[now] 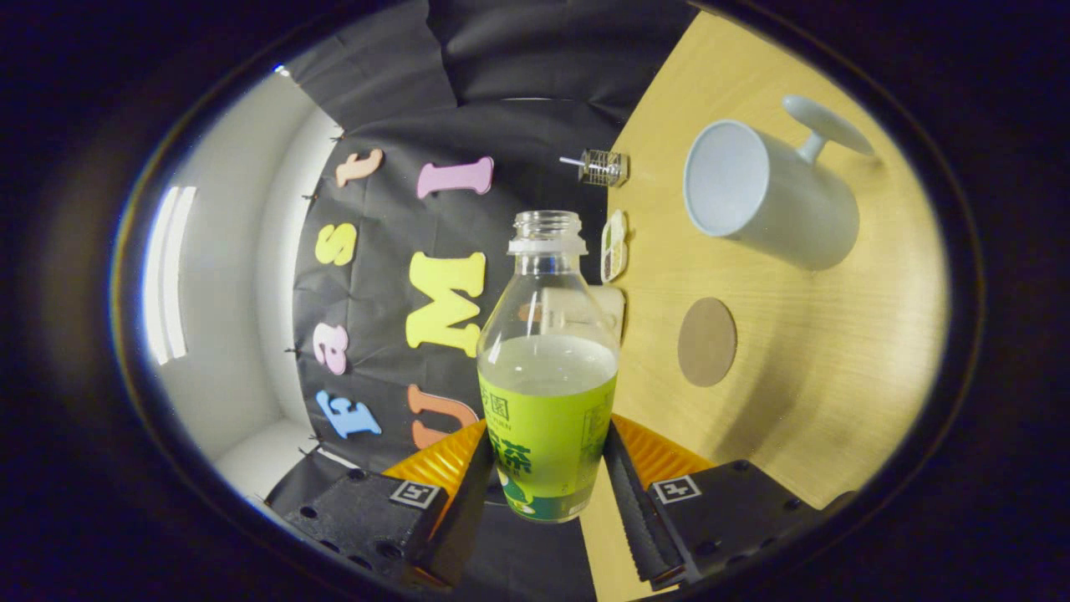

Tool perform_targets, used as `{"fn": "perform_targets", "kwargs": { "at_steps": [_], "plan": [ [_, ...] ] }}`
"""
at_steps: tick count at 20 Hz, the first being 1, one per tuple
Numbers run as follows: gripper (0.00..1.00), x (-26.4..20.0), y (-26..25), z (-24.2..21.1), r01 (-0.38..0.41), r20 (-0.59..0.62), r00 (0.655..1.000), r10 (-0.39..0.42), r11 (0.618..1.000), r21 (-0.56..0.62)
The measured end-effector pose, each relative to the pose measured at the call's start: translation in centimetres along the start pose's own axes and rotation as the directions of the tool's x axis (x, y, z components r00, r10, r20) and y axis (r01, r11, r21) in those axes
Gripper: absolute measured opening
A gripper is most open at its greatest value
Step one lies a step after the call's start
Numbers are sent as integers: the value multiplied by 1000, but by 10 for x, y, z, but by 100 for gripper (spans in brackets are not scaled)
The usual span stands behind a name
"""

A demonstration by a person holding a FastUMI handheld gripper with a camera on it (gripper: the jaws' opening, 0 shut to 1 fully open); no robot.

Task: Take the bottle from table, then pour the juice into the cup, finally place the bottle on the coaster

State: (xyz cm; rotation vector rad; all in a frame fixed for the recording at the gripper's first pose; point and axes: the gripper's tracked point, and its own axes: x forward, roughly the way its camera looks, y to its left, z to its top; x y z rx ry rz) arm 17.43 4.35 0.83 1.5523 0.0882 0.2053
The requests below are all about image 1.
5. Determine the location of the white toaster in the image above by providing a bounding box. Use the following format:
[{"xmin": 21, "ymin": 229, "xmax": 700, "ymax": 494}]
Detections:
[{"xmin": 585, "ymin": 285, "xmax": 626, "ymax": 345}]

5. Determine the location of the wire mesh holder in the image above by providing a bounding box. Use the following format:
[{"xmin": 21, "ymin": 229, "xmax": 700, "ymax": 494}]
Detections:
[{"xmin": 581, "ymin": 149, "xmax": 629, "ymax": 187}]

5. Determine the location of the wooden table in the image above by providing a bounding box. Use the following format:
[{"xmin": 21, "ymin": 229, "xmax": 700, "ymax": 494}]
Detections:
[{"xmin": 579, "ymin": 10, "xmax": 950, "ymax": 602}]

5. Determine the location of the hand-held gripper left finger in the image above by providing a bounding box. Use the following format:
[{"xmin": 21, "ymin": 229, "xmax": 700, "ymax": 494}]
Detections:
[{"xmin": 284, "ymin": 418, "xmax": 497, "ymax": 590}]

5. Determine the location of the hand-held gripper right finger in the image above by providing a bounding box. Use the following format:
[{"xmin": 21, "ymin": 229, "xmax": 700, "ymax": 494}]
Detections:
[{"xmin": 604, "ymin": 414, "xmax": 855, "ymax": 589}]

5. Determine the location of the long ceiling light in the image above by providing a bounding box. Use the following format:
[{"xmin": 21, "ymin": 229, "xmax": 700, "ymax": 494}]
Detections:
[{"xmin": 142, "ymin": 186, "xmax": 198, "ymax": 366}]

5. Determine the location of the clear juice bottle green label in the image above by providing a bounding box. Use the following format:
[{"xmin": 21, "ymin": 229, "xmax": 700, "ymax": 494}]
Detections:
[{"xmin": 476, "ymin": 210, "xmax": 621, "ymax": 524}]

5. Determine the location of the round brown coaster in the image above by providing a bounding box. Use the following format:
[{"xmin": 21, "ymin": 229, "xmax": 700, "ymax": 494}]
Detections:
[{"xmin": 677, "ymin": 297, "xmax": 738, "ymax": 388}]

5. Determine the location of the white divided tray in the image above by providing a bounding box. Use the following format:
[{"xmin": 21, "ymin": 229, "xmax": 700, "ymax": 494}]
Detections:
[{"xmin": 600, "ymin": 209, "xmax": 629, "ymax": 283}]

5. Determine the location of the pale grey cup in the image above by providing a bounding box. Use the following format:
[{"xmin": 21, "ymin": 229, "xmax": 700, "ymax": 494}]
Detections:
[{"xmin": 683, "ymin": 94, "xmax": 875, "ymax": 271}]

